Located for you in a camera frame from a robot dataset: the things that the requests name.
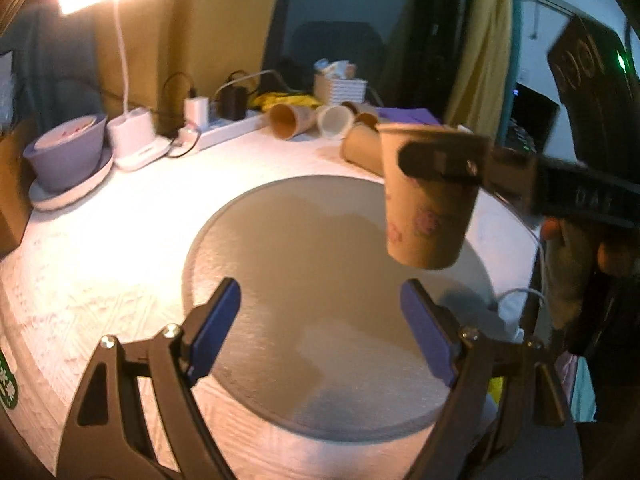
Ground black power adapter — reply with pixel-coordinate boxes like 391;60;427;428
219;86;248;122

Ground purple bowl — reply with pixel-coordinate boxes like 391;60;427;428
23;114;106;193

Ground person's right hand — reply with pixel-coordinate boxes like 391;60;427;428
540;217;639;330

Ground flower-printed paper cup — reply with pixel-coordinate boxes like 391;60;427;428
378;122;492;270

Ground brown paper cup middle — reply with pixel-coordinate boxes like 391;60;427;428
354;112;378;130

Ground white plate under bowl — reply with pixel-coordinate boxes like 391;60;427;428
28;146;115;213

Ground brown paper cup front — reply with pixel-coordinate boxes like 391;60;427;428
340;122;384;177

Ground black laptop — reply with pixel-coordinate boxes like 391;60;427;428
506;82;560;154

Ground white desk lamp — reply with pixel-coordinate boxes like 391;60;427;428
58;0;170;172

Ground yellow curtain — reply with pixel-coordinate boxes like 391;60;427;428
445;0;513;138

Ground lying brown paper cup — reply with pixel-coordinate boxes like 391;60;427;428
267;103;316;140

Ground yellow plastic bag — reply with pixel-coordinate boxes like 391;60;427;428
248;92;322;113

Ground white woven basket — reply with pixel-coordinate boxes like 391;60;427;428
314;74;368;105

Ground lying white paper cup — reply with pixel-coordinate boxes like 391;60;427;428
316;105;355;140

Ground green sticker label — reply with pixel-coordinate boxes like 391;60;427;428
0;352;18;410

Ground brown paper cup rear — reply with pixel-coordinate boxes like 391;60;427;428
341;101;378;117

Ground purple cloth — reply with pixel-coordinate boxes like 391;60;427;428
376;107;439;125

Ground cardboard box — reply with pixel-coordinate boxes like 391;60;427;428
0;117;37;258

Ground white power strip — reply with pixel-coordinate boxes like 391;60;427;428
177;110;266;152

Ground white phone charger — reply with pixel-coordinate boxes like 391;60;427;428
183;96;209;131

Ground teal curtain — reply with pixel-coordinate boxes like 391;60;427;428
497;0;523;145

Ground round grey placemat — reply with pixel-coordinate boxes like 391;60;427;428
182;174;542;443

